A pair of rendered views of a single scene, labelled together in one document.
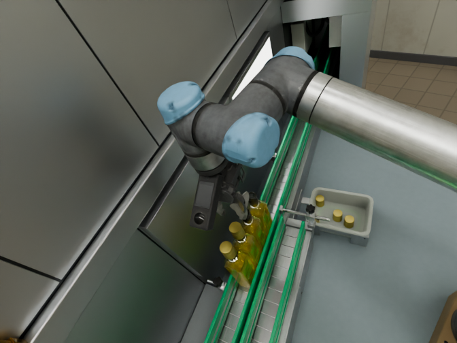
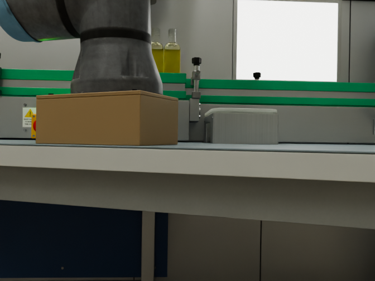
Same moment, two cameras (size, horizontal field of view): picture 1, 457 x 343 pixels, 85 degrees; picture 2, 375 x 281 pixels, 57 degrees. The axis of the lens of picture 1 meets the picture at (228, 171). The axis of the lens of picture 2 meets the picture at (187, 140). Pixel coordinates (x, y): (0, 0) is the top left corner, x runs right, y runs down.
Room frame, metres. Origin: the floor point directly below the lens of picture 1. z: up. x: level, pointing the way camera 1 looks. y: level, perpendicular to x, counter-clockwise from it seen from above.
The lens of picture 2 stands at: (-0.38, -0.92, 0.76)
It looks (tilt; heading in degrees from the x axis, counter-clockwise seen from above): 0 degrees down; 45
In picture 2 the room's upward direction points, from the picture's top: 1 degrees clockwise
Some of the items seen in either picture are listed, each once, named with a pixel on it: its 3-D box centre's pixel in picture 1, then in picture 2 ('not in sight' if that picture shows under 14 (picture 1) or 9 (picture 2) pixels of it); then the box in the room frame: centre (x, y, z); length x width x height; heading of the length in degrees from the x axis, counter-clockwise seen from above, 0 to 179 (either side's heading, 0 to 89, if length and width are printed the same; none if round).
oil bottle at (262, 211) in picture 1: (260, 220); (172, 73); (0.44, -0.03, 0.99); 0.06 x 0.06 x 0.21; 49
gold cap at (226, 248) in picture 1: (228, 250); not in sight; (0.31, 0.09, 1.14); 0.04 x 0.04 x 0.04
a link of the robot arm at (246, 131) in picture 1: (242, 127); not in sight; (0.29, -0.05, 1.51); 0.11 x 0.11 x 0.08; 33
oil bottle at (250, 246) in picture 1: (249, 252); not in sight; (0.35, 0.05, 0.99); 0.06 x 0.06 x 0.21; 49
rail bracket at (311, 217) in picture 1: (303, 215); (195, 79); (0.41, -0.17, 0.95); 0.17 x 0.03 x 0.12; 48
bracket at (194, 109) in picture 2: (300, 227); (194, 111); (0.42, -0.16, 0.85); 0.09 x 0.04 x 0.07; 48
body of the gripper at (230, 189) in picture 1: (219, 173); not in sight; (0.37, 0.02, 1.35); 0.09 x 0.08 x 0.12; 141
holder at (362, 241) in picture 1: (330, 214); (235, 130); (0.44, -0.30, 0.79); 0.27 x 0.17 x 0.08; 48
